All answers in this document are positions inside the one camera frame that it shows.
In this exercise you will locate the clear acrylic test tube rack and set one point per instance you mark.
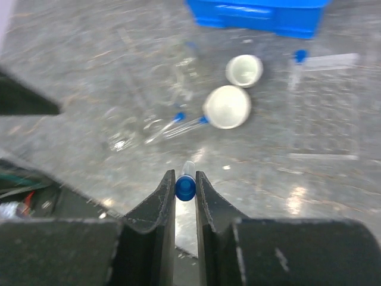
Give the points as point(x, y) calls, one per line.
point(324, 116)

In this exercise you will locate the blue plastic compartment bin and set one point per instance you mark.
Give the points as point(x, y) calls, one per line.
point(290, 18)

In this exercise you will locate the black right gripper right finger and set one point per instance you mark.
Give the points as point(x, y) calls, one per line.
point(214, 215)

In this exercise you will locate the white ceramic evaporating dish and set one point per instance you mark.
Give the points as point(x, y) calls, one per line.
point(227, 107)

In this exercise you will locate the white ceramic crucible cup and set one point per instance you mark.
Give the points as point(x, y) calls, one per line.
point(244, 70)

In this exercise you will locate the blue capped test tube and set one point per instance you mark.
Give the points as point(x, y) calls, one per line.
point(296, 65)
point(185, 186)
point(177, 118)
point(186, 127)

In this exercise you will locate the clear glass beaker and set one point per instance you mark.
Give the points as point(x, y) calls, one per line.
point(171, 78)

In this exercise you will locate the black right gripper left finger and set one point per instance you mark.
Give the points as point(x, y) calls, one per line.
point(145, 252)

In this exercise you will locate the clear glass flask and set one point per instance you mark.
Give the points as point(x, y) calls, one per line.
point(123, 132)

